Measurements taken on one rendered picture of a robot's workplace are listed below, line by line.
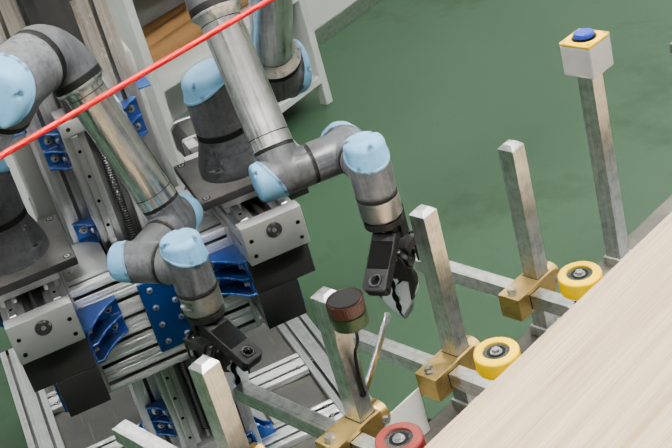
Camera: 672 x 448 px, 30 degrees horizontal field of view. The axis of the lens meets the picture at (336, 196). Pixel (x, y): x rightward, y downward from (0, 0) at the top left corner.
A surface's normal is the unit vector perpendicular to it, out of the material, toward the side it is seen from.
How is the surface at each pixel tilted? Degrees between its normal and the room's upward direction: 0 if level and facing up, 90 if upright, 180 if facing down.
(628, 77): 0
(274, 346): 0
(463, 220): 0
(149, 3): 90
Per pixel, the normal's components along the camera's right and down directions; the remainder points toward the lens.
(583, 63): -0.68, 0.50
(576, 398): -0.24, -0.85
